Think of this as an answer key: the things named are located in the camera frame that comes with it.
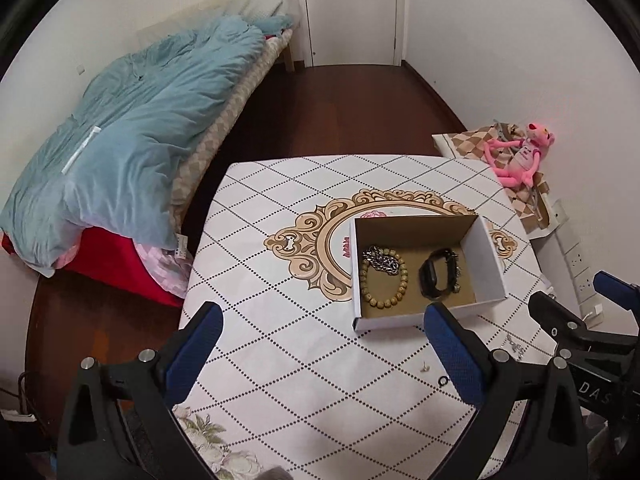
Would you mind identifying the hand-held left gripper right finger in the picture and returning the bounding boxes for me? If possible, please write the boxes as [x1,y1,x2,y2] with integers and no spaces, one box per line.
[422,302,586,480]

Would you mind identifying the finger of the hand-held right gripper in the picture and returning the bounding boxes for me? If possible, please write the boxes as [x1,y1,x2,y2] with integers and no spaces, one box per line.
[594,270,640,307]
[528,291,640,361]

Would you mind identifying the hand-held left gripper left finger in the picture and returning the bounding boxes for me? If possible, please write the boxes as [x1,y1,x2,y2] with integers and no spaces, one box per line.
[56,302,224,480]

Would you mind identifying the silver dangle earring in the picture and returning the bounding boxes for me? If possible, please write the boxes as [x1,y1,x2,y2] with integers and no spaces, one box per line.
[504,332,526,361]

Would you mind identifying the cardboard box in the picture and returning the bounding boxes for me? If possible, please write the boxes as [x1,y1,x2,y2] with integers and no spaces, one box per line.
[348,214,506,332]

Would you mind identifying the white power strip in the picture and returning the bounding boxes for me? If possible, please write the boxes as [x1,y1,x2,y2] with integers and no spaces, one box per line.
[554,200,605,323]

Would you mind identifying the black smart band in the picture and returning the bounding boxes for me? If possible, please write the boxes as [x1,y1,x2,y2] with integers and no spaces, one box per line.
[418,248,457,300]

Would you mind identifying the pink patterned sheet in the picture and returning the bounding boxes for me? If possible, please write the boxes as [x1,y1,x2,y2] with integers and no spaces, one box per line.
[134,241,195,300]

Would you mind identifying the red blanket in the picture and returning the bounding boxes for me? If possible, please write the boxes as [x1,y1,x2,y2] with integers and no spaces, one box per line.
[0,226,185,309]

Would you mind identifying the white diamond-pattern tablecloth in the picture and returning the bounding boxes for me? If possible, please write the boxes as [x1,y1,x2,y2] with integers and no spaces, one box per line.
[172,154,558,480]

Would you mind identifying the brown checkered cloth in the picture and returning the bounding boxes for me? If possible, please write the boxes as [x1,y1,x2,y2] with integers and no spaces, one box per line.
[446,121,551,221]

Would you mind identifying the pink plush toy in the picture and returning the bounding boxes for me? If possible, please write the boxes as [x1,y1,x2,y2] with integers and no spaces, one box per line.
[482,121,557,188]

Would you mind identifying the beige patterned mattress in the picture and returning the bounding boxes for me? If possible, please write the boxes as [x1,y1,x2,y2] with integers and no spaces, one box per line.
[169,27,295,221]

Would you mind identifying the light blue duvet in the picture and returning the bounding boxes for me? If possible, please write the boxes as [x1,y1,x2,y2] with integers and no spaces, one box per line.
[0,15,295,277]

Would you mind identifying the white door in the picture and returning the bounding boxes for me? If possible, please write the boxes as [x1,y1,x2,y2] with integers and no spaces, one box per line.
[299,0,407,68]

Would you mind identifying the white pillow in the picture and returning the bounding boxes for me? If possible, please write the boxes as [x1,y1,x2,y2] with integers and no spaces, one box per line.
[220,0,297,23]

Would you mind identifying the dark charm bracelet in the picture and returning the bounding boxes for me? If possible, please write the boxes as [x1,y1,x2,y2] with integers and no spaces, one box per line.
[446,249,461,293]

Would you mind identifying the wooden bead bracelet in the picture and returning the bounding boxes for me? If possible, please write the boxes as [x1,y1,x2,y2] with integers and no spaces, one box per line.
[359,255,409,310]

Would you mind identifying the silver chain bracelet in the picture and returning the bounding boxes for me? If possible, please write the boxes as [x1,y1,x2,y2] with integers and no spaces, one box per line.
[362,245,405,276]

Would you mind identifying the black cables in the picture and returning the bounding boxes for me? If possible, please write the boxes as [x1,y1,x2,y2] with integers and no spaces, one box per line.
[0,370,51,441]

